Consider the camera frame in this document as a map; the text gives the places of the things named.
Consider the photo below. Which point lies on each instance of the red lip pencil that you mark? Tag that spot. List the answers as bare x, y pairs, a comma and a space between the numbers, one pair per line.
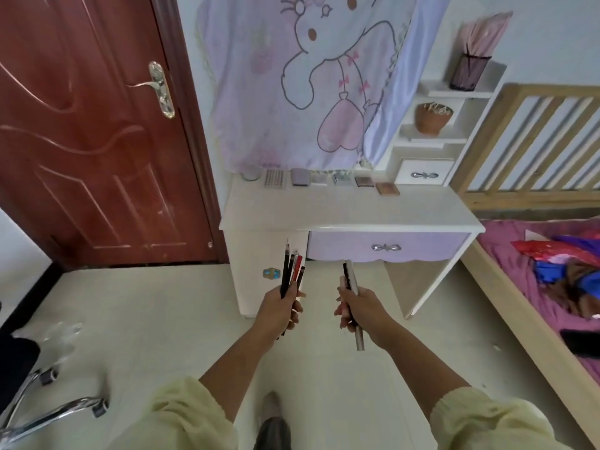
298, 269

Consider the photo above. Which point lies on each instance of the bunch of pink sticks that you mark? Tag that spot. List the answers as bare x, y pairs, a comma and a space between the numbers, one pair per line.
486, 34

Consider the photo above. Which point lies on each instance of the terracotta pot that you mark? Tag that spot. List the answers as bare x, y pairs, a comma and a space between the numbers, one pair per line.
433, 120

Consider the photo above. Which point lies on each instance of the blue cloth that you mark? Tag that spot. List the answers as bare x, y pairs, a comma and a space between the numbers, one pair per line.
553, 273

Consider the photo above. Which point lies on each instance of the clear eyeshadow palette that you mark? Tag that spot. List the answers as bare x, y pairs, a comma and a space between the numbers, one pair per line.
321, 179

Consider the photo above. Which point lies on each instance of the white table drawer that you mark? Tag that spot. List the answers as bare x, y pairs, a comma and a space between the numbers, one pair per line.
422, 245

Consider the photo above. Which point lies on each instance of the black flat item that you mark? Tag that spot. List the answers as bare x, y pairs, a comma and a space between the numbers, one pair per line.
583, 344

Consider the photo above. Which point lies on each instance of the metal chair leg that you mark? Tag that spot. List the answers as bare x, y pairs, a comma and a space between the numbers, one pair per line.
28, 393
66, 412

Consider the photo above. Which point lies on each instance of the wooden bed frame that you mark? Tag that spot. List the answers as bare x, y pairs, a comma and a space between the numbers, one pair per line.
497, 267

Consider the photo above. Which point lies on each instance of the blue cabinet sticker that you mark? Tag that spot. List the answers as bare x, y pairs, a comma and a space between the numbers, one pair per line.
271, 273

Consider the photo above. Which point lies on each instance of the brown fabric item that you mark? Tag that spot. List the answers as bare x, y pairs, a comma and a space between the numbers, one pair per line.
574, 295

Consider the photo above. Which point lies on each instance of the dark brown eyeshadow palette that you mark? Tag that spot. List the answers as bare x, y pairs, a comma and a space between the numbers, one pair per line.
365, 181

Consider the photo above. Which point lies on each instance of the person's right hand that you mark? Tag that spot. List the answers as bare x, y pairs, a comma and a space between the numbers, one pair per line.
367, 314

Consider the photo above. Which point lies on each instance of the person's right forearm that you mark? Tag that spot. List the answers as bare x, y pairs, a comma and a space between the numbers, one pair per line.
422, 370

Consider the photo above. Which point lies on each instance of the lavender rectangular palette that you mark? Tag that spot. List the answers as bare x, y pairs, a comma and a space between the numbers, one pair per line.
300, 176

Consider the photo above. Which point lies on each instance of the round silver compact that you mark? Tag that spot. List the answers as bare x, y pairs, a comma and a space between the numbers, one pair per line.
250, 173

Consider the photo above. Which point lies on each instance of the white table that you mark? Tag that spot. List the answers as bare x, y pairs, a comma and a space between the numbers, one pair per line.
356, 211

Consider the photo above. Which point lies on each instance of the person's left forearm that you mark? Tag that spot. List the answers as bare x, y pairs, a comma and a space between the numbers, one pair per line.
239, 370

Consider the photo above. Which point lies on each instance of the person's dark trousers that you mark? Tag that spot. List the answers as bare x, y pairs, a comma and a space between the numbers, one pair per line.
274, 434

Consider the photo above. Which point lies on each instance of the black mesh office chair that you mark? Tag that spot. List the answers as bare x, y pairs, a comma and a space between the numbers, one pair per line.
14, 365

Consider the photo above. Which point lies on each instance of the white false eyelash tray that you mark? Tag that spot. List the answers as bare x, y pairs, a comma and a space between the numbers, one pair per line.
274, 178

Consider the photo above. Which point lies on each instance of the person's left hand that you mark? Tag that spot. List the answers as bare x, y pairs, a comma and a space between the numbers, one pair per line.
279, 314

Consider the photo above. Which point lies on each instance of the pink cartoon print cloth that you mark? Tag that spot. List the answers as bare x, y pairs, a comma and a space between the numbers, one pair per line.
272, 79

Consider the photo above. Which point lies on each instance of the red shiny packet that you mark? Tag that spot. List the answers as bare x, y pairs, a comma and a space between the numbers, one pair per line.
544, 250

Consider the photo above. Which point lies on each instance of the clear plastic bag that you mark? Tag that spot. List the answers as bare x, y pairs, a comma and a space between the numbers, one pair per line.
61, 342

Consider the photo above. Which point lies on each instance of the white shelf unit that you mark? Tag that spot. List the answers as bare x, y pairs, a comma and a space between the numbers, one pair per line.
412, 145

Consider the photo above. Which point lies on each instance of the tan eyeshadow palette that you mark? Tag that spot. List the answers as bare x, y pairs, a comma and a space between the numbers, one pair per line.
387, 188

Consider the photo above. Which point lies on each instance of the long black pencil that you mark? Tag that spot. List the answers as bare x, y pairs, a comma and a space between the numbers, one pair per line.
285, 267

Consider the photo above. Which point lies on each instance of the reddish brown door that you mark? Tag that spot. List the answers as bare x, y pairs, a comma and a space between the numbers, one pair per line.
84, 136

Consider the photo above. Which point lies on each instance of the white square compact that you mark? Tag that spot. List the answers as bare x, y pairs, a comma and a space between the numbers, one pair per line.
343, 180

